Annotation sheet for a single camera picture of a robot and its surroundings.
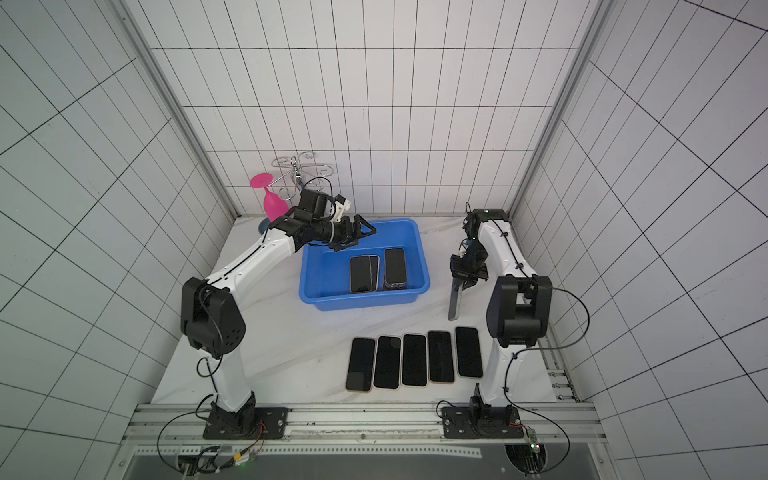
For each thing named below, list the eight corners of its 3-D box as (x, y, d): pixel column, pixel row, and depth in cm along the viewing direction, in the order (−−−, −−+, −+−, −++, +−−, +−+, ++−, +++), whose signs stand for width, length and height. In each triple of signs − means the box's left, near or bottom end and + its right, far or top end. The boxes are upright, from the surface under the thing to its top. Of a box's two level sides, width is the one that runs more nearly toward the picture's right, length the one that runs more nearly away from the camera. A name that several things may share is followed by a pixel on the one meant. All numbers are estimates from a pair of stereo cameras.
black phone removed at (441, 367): (430, 381, 82) (431, 378, 79) (426, 335, 90) (427, 331, 88) (454, 381, 82) (456, 378, 79) (448, 335, 90) (450, 331, 88)
